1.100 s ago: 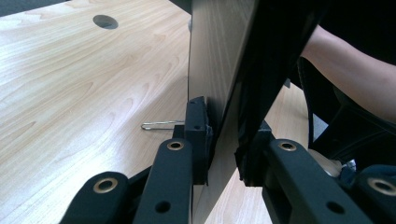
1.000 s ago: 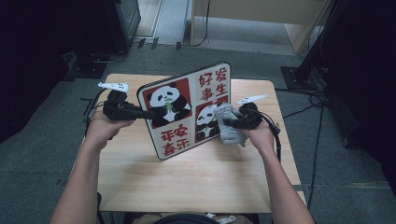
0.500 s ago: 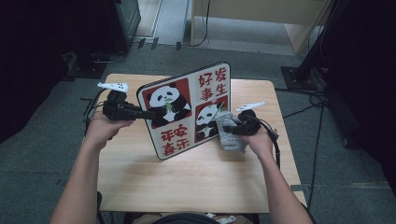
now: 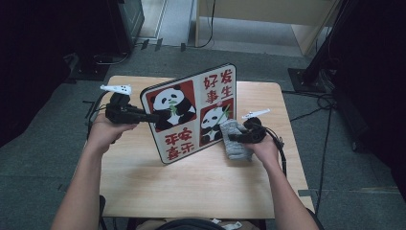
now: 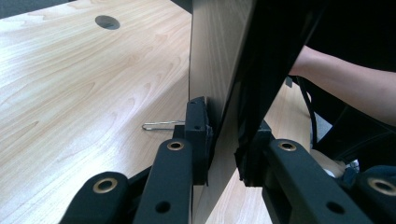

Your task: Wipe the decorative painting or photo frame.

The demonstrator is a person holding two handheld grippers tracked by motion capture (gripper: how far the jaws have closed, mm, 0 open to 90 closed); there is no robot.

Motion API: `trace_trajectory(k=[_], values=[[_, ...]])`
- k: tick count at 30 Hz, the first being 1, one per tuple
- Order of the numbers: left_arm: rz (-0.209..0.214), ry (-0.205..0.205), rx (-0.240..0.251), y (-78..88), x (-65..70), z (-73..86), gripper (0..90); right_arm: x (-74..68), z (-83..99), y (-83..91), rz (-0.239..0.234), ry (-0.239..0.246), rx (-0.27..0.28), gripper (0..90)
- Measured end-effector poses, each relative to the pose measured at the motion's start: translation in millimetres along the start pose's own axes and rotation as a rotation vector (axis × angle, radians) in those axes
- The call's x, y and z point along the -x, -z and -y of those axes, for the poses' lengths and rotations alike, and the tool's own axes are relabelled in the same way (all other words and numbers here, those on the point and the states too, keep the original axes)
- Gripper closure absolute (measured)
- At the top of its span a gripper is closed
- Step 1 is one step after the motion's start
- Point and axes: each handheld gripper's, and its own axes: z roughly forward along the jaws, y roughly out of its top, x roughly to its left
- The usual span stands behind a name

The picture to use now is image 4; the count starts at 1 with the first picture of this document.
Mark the person's left hand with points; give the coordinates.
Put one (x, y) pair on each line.
(102, 134)

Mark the dark floor stand base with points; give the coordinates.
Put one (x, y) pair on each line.
(86, 68)

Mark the white tag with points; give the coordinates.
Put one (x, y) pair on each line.
(230, 226)

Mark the dark equipment cabinet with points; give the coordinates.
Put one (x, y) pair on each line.
(376, 96)

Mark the panda picture board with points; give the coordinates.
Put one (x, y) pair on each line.
(217, 86)

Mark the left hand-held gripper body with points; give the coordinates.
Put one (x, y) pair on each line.
(121, 113)

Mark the person's dark clothing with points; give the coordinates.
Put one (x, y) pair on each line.
(188, 225)

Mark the grey striped cloth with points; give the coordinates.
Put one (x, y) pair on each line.
(234, 150)

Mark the dark computer cabinet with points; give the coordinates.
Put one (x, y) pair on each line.
(130, 16)

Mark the light wooden cabinet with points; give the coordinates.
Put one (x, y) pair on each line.
(255, 9)

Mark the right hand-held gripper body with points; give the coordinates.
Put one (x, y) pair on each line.
(257, 132)

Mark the person's right hand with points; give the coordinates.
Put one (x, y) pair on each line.
(266, 151)

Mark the dark curtain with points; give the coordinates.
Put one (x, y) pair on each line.
(32, 64)

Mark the black metal floor stand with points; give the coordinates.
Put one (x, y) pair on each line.
(308, 80)

